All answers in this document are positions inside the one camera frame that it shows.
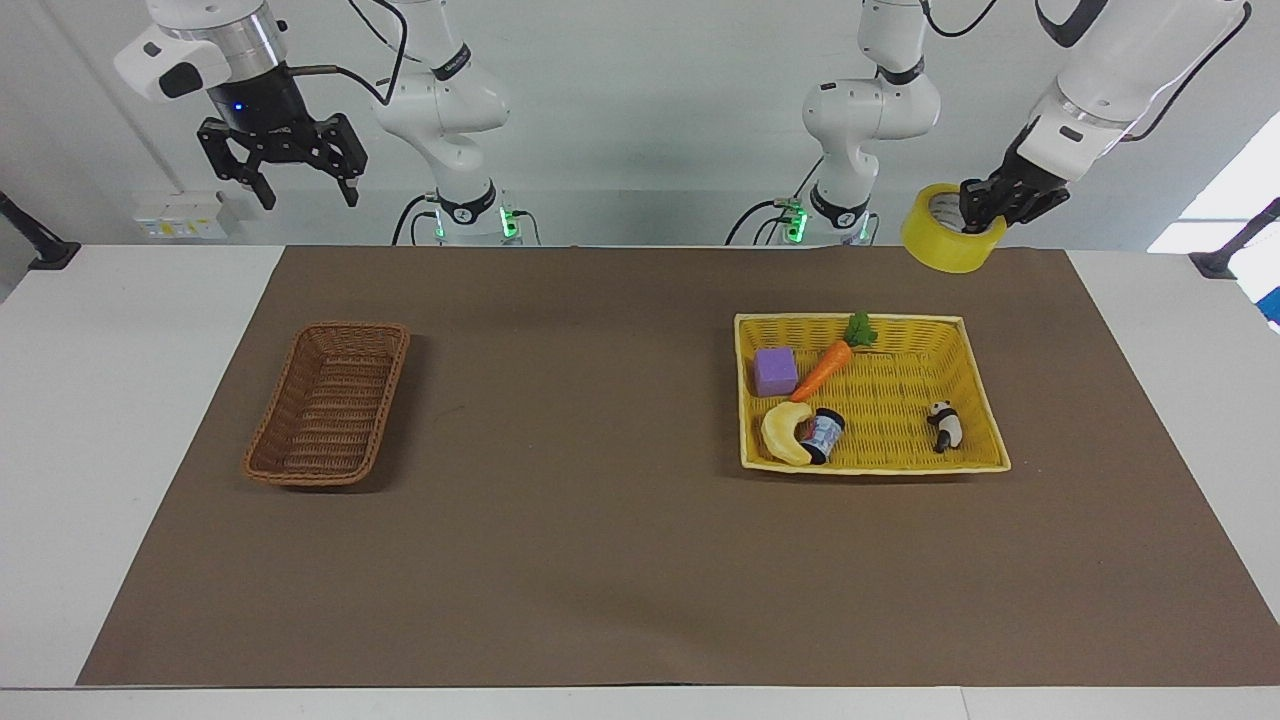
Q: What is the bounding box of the black cable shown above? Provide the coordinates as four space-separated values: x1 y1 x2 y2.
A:
1130 0 1257 142
286 0 412 107
919 0 1002 40
725 155 829 247
390 194 442 247

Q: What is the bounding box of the yellow toy banana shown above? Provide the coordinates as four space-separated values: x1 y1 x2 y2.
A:
760 401 817 467

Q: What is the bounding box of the white wall socket box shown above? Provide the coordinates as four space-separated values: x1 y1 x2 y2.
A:
134 191 247 242

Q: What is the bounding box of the toy panda figure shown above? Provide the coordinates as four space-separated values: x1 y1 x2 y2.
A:
925 400 965 455

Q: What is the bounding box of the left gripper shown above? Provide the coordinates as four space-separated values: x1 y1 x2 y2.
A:
959 118 1072 234

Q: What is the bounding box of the yellow tape roll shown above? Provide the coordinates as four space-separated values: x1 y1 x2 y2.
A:
900 183 1009 274

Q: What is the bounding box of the purple cube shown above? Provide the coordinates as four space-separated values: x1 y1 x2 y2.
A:
753 347 800 398

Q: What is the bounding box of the yellow woven basket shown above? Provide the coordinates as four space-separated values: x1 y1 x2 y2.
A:
733 312 1012 476

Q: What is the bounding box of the orange toy carrot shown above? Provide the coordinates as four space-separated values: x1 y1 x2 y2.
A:
788 312 880 404

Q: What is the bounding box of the brown wicker basket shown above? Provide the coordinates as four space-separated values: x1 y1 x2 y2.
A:
243 320 412 488

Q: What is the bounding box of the black stand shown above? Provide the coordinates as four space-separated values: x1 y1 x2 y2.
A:
1188 197 1280 280
0 190 82 272

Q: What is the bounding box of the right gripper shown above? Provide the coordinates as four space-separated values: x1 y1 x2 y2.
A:
196 62 369 212

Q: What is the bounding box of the small printed can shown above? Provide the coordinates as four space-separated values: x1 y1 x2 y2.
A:
798 407 847 467

